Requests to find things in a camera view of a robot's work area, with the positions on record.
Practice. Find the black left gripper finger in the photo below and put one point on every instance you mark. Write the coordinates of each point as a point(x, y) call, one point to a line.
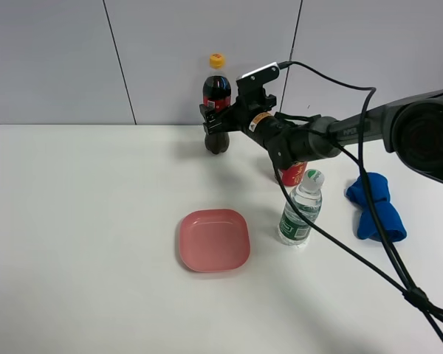
point(214, 127)

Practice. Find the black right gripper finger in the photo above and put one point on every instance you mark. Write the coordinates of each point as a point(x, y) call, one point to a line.
point(225, 115)

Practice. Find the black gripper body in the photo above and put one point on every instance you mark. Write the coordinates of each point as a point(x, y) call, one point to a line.
point(251, 111)

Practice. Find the cola bottle yellow cap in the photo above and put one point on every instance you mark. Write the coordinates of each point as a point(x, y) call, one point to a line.
point(216, 94)

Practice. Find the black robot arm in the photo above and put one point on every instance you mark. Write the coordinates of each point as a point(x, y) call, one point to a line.
point(412, 128)

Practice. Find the red drink can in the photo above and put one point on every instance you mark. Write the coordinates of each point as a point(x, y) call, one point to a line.
point(292, 176)

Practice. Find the pink square plate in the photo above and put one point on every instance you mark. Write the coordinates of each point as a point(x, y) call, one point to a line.
point(213, 240)

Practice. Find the clear water bottle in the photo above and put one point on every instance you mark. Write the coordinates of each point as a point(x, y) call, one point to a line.
point(307, 197)

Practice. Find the blue folded cloth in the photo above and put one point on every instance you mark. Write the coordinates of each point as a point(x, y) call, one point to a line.
point(386, 212)

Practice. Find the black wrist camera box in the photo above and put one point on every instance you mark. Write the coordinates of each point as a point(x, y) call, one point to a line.
point(259, 76)

